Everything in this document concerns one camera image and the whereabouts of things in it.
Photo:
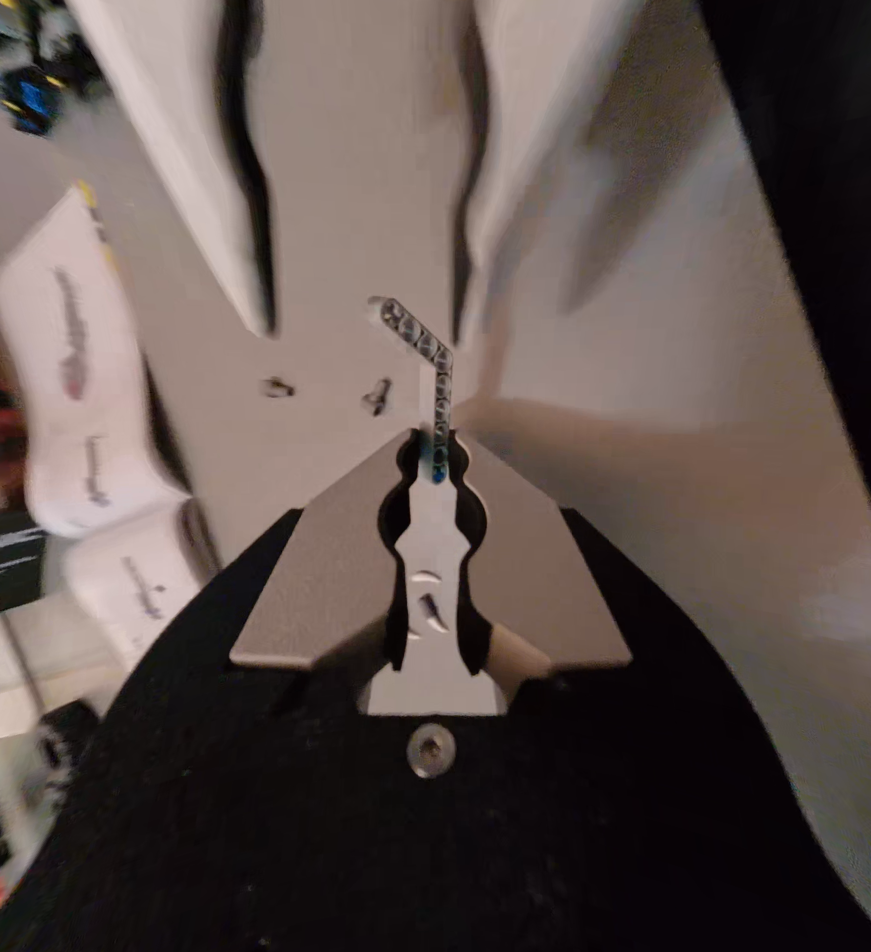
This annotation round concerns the small grey toy connector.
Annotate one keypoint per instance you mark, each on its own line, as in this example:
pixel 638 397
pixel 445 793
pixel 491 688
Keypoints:
pixel 377 398
pixel 277 387

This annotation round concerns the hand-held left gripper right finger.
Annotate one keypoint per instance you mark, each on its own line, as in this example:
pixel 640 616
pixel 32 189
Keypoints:
pixel 547 587

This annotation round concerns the open instruction booklet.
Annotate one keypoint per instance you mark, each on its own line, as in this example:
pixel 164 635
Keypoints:
pixel 86 372

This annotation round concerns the grey angled toy beam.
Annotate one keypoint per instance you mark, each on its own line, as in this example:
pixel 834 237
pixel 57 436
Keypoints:
pixel 417 338

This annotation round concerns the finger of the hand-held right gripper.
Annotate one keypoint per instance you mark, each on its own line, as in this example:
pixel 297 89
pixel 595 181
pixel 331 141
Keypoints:
pixel 167 89
pixel 539 111

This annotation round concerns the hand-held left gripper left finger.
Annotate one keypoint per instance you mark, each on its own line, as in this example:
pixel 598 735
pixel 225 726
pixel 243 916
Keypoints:
pixel 316 587

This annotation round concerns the toy truck model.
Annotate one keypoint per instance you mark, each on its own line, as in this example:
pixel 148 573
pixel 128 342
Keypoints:
pixel 26 97

